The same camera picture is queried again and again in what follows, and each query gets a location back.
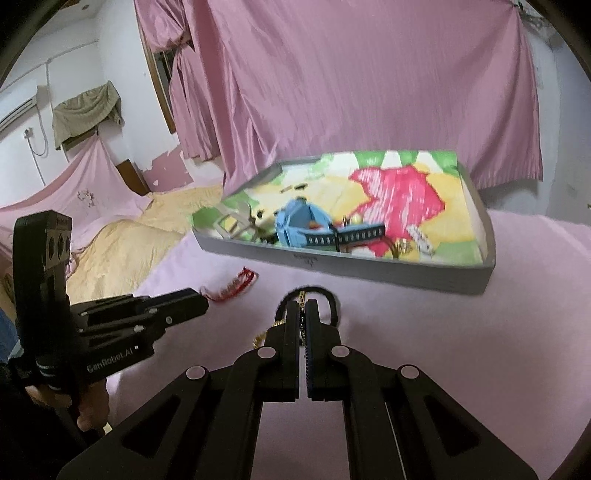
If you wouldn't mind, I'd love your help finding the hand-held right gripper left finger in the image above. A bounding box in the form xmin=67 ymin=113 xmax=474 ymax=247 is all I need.
xmin=55 ymin=299 xmax=303 ymax=480

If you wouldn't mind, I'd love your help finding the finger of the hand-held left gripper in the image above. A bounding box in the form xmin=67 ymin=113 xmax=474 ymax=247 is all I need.
xmin=81 ymin=288 xmax=209 ymax=326
xmin=78 ymin=311 xmax=169 ymax=344

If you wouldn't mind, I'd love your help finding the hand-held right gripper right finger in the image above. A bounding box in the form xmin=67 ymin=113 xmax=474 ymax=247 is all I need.
xmin=302 ymin=299 xmax=541 ymax=480

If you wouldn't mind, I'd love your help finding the black hair tie gold charm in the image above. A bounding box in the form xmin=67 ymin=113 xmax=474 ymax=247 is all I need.
xmin=252 ymin=285 xmax=342 ymax=352

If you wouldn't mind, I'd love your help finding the red string bracelet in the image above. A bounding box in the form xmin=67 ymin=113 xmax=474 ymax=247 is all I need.
xmin=209 ymin=267 xmax=257 ymax=302

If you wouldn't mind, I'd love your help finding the grey rectangular tray box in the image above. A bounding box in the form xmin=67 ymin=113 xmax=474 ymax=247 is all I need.
xmin=191 ymin=148 xmax=497 ymax=296

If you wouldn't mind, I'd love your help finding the grey hair claw clip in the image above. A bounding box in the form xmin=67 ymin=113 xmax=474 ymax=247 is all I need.
xmin=212 ymin=203 xmax=259 ymax=241

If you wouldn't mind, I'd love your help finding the blue kids smartwatch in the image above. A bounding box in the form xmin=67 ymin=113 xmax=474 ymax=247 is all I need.
xmin=274 ymin=198 xmax=386 ymax=254

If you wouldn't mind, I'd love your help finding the person's left hand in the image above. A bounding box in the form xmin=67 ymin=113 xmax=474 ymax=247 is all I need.
xmin=25 ymin=381 xmax=112 ymax=435

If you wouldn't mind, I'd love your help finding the yellow blanket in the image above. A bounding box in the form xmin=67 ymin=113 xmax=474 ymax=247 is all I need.
xmin=65 ymin=185 xmax=227 ymax=305

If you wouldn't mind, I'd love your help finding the pink embroidered sheet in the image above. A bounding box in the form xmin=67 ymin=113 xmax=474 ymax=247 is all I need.
xmin=0 ymin=136 xmax=153 ymax=259

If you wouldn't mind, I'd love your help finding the pink tablecloth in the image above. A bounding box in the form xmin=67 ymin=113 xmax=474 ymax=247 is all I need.
xmin=69 ymin=203 xmax=591 ymax=480

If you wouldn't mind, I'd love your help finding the wooden headboard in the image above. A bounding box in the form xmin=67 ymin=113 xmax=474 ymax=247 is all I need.
xmin=115 ymin=159 xmax=151 ymax=197

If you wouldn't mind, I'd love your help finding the white air conditioner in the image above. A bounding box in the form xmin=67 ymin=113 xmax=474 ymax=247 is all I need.
xmin=0 ymin=96 xmax=38 ymax=134

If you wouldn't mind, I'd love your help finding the olive green towel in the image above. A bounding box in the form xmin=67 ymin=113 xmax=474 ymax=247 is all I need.
xmin=52 ymin=80 xmax=124 ymax=151

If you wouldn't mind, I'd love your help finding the colourful printed cloth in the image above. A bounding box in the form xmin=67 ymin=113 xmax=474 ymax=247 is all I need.
xmin=196 ymin=150 xmax=488 ymax=268

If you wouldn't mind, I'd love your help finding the tied pink curtain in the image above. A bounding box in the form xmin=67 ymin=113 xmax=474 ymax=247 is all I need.
xmin=134 ymin=0 xmax=232 ymax=162

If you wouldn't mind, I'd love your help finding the large pink draped curtain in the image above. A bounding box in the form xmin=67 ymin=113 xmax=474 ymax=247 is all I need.
xmin=194 ymin=0 xmax=543 ymax=190

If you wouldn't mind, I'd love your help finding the wooden window frame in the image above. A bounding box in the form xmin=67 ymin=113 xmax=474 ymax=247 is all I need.
xmin=139 ymin=28 xmax=178 ymax=134

